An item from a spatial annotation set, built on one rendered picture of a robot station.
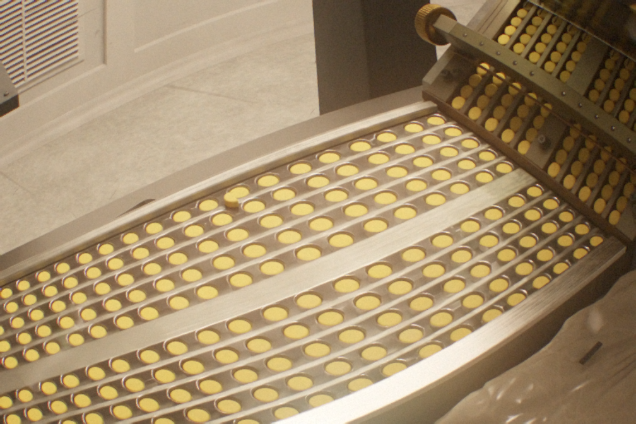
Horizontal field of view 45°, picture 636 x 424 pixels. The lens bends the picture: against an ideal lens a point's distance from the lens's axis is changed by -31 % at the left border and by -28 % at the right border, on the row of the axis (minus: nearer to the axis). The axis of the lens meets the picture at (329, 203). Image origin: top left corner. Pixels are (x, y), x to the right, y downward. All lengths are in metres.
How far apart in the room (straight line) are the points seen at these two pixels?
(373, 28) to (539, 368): 0.88
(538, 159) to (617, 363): 0.22
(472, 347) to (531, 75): 0.20
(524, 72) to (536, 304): 0.17
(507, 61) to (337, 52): 0.71
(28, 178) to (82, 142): 0.28
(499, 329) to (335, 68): 0.88
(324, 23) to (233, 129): 1.42
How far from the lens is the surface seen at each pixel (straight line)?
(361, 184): 0.55
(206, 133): 2.68
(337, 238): 0.51
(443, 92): 0.63
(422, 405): 0.42
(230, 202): 0.54
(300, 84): 2.88
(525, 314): 0.45
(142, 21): 3.02
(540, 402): 0.37
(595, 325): 0.41
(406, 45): 1.25
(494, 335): 0.43
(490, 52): 0.59
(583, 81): 0.58
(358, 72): 1.25
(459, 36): 0.61
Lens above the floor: 1.24
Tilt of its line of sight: 32 degrees down
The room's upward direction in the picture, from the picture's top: 4 degrees counter-clockwise
